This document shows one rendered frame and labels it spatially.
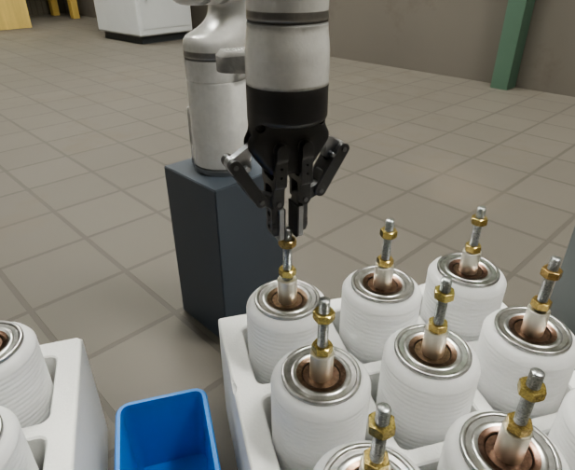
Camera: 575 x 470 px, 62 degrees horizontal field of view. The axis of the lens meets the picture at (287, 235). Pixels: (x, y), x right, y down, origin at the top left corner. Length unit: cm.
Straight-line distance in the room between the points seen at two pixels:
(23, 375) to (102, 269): 59
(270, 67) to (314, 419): 30
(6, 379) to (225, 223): 36
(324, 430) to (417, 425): 11
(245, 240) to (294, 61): 43
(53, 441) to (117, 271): 60
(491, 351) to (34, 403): 48
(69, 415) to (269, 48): 42
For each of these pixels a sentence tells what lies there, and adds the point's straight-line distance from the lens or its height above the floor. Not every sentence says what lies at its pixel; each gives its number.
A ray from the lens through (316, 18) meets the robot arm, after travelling 42.
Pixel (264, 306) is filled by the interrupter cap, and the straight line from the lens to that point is 54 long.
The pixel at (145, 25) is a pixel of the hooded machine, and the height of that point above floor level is 14.
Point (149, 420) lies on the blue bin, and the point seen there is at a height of 9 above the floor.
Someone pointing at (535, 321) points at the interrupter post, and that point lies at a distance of 56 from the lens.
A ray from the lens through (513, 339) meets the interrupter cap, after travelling 55.
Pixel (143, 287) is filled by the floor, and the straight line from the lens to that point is 104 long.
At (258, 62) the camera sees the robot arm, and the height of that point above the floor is 52.
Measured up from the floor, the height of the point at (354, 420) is 23.
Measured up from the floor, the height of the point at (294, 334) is 24.
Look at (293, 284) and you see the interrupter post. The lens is 53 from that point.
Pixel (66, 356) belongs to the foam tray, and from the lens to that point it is 65.
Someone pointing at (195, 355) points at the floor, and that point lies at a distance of 86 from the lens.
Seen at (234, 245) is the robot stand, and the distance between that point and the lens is 77.
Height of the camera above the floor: 59
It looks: 30 degrees down
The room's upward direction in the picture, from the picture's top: straight up
